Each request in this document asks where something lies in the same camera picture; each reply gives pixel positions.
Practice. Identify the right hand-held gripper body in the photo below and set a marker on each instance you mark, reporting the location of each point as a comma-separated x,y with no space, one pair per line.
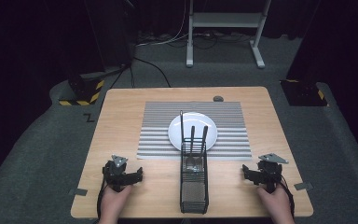
270,174

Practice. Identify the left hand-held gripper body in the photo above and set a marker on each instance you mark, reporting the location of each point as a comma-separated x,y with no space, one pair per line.
115,174

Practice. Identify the silver table knife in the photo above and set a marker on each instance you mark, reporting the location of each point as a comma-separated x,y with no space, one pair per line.
181,124

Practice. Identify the person's left hand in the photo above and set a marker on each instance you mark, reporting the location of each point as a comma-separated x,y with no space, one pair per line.
113,203

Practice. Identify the person's right hand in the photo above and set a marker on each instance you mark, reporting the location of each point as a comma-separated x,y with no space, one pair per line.
278,203

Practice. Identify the grey tape strip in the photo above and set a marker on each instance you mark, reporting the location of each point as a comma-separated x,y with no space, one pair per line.
303,186
78,192

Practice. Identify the grey striped placemat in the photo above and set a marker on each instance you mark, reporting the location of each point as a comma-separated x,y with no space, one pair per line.
155,130

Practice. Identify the white round plate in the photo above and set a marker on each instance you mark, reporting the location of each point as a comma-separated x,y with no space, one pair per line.
175,133

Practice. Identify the dark round table grommet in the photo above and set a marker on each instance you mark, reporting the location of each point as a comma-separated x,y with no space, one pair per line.
218,98

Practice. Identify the black yellow striped base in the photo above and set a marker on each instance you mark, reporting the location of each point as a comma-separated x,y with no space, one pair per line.
303,93
85,90

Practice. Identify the black equipment panel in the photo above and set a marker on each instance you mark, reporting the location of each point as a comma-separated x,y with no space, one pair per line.
112,31

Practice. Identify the white metal stand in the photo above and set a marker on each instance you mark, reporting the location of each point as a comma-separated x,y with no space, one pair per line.
225,20

